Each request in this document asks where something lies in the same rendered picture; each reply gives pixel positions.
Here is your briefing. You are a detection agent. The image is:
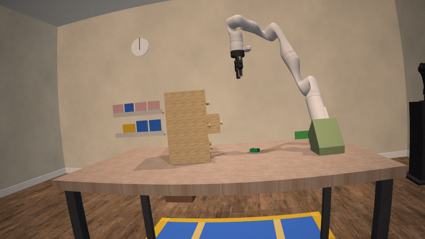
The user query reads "light wooden chest of drawers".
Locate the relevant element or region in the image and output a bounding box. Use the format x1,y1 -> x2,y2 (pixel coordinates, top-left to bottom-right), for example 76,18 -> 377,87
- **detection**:
164,90 -> 210,165

